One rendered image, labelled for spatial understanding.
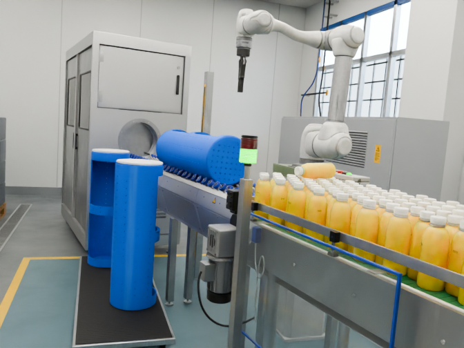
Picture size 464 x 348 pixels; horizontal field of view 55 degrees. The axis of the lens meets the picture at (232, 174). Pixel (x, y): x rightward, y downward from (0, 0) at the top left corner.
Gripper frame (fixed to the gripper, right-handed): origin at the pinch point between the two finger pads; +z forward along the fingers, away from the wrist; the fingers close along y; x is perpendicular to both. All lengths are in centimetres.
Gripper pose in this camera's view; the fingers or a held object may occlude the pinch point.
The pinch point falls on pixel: (240, 85)
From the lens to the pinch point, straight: 254.0
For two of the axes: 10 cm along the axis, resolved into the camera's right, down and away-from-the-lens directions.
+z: -0.8, 9.9, 1.0
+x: 9.9, 0.7, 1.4
